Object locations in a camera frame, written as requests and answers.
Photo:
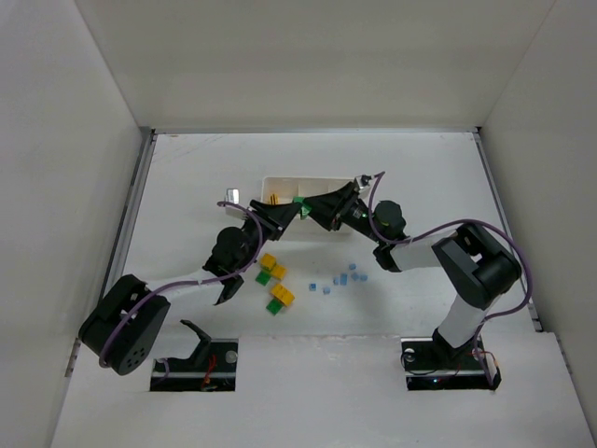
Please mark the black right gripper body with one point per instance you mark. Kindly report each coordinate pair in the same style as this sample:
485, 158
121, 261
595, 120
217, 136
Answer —
340, 206

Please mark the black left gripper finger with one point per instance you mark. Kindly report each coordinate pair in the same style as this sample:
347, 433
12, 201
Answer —
275, 211
279, 227

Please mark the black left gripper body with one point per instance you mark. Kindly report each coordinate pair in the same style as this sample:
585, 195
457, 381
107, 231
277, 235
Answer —
266, 216

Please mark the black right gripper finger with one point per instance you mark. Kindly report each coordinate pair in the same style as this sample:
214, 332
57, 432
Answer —
340, 194
326, 209

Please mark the yellow curved lego brick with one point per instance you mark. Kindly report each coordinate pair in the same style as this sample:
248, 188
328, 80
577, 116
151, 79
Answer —
283, 295

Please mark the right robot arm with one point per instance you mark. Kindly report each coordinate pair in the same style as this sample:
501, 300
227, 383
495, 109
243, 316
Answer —
479, 267

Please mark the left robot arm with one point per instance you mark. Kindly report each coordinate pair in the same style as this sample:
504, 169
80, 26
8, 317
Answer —
123, 327

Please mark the white divided plastic container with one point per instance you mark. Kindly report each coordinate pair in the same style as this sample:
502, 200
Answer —
288, 188

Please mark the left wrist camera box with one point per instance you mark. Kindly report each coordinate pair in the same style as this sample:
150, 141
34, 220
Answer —
232, 196

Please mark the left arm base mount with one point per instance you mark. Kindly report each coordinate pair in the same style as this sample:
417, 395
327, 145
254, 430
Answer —
210, 367

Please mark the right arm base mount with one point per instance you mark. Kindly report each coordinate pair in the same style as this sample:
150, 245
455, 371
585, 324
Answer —
425, 371

